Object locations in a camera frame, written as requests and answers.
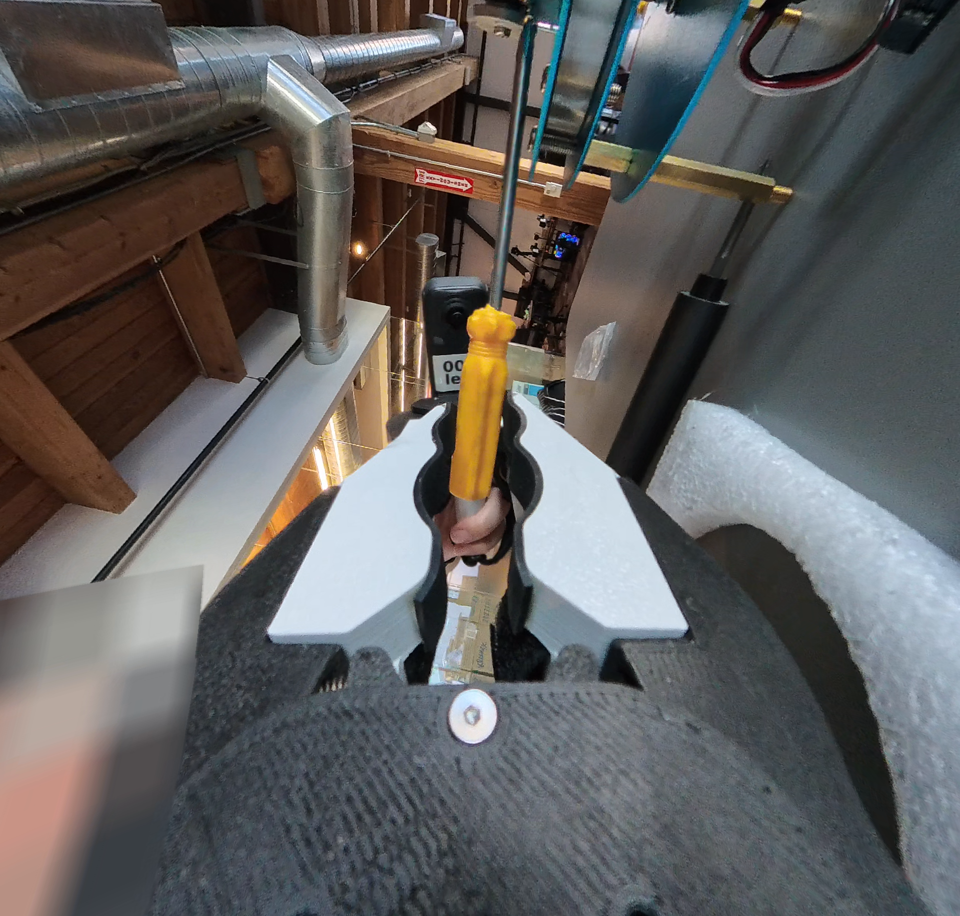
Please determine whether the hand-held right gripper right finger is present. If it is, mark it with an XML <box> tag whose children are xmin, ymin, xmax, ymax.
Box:
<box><xmin>501</xmin><ymin>393</ymin><xmax>690</xmax><ymax>677</ymax></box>

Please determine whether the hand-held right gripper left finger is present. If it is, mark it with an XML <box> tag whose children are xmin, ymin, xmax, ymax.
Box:
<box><xmin>267</xmin><ymin>399</ymin><xmax>460</xmax><ymax>681</ymax></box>

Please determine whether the yellow handled screwdriver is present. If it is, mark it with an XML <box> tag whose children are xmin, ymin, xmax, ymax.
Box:
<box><xmin>448</xmin><ymin>12</ymin><xmax>537</xmax><ymax>501</ymax></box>

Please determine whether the white foam block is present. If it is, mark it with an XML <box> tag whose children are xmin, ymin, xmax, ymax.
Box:
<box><xmin>646</xmin><ymin>399</ymin><xmax>960</xmax><ymax>916</ymax></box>

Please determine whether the blue robot arm base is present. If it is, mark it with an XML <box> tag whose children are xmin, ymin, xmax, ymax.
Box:
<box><xmin>471</xmin><ymin>0</ymin><xmax>960</xmax><ymax>206</ymax></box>

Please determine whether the person's left hand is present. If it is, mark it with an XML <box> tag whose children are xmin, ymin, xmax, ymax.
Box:
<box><xmin>442</xmin><ymin>498</ymin><xmax>516</xmax><ymax>559</ymax></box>

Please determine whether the black screwdriver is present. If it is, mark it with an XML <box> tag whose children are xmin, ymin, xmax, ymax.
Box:
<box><xmin>606</xmin><ymin>200</ymin><xmax>759</xmax><ymax>482</ymax></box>

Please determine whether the silver ventilation duct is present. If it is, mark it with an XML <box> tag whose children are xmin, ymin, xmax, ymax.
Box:
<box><xmin>0</xmin><ymin>0</ymin><xmax>466</xmax><ymax>366</ymax></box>

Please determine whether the red white servo cable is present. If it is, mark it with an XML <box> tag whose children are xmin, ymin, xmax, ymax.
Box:
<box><xmin>738</xmin><ymin>0</ymin><xmax>907</xmax><ymax>98</ymax></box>

